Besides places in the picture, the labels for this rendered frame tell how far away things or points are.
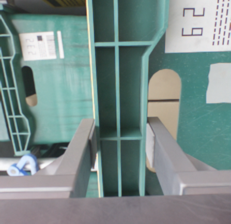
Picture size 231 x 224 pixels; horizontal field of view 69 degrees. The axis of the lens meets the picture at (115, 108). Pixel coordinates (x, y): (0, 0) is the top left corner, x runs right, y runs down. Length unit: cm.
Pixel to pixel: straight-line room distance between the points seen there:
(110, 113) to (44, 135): 39
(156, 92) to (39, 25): 37
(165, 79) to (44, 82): 36
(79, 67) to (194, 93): 34
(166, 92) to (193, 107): 3
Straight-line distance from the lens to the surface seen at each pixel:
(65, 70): 47
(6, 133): 59
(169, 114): 19
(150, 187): 21
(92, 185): 59
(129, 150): 17
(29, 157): 52
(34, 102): 53
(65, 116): 49
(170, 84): 19
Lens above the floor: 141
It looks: 2 degrees up
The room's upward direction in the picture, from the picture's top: 91 degrees counter-clockwise
